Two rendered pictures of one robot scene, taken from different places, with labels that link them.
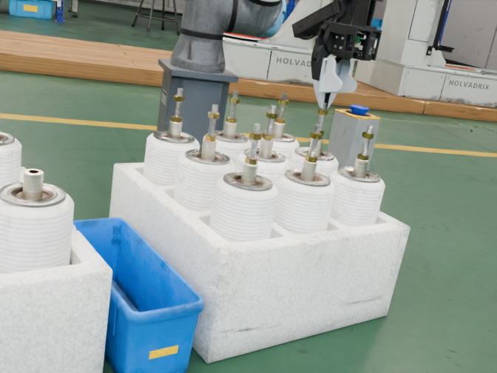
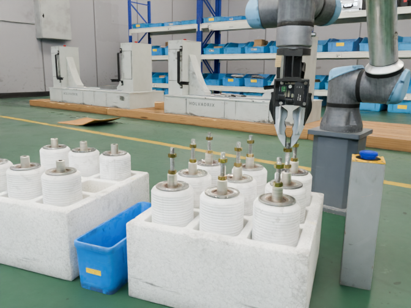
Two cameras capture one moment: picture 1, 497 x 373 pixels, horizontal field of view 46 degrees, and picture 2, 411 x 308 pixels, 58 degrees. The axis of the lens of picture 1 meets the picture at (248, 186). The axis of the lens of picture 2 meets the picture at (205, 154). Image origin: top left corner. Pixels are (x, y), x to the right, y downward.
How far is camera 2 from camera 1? 0.87 m
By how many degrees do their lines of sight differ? 57
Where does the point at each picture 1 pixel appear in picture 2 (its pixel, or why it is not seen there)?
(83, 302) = (55, 225)
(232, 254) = (130, 225)
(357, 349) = not seen: outside the picture
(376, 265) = (270, 280)
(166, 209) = not seen: hidden behind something
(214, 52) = (344, 117)
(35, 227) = (44, 183)
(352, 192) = (255, 211)
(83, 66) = (369, 139)
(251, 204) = (155, 198)
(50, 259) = (53, 201)
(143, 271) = not seen: hidden behind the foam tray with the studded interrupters
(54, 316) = (44, 228)
